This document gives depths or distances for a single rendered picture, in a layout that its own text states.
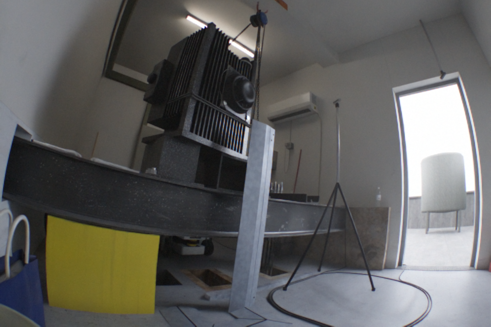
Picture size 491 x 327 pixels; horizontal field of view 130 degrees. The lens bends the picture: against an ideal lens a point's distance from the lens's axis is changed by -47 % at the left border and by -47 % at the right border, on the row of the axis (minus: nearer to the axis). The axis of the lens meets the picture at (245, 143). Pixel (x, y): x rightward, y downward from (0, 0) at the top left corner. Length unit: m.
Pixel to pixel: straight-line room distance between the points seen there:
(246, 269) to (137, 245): 0.56
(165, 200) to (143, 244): 0.25
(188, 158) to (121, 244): 0.52
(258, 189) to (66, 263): 0.98
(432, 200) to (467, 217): 2.82
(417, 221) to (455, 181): 2.93
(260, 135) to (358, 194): 1.70
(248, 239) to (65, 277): 0.89
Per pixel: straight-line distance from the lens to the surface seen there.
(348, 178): 2.69
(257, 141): 1.17
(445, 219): 9.01
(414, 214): 9.04
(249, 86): 1.33
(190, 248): 2.11
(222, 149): 1.18
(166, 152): 1.05
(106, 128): 4.39
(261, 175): 1.16
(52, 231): 0.97
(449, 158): 6.74
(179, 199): 1.09
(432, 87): 2.94
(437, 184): 6.62
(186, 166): 1.09
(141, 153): 4.18
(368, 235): 2.45
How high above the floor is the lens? 0.60
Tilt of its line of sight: 16 degrees up
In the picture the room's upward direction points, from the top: 7 degrees clockwise
